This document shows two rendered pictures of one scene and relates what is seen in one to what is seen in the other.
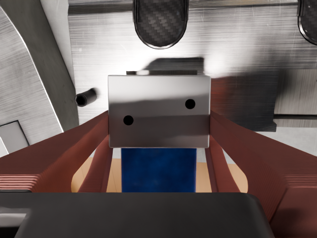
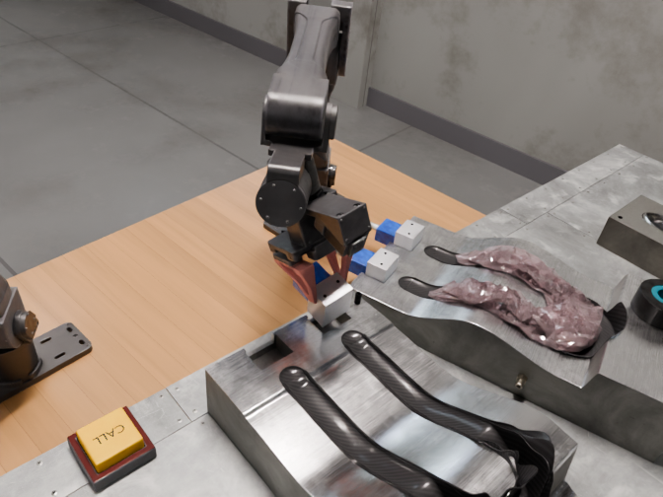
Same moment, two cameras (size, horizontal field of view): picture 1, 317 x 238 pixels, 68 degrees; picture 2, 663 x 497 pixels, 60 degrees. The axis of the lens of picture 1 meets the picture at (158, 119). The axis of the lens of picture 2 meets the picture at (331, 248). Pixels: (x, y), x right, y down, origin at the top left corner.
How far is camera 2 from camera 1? 69 cm
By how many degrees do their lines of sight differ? 36
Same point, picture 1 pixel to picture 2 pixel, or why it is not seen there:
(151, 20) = (358, 340)
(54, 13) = not seen: hidden behind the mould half
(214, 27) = (331, 349)
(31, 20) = (418, 332)
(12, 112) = (389, 285)
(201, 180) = (257, 324)
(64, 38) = not seen: hidden behind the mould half
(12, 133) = (379, 274)
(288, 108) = (265, 356)
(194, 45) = (333, 340)
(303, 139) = not seen: hidden behind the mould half
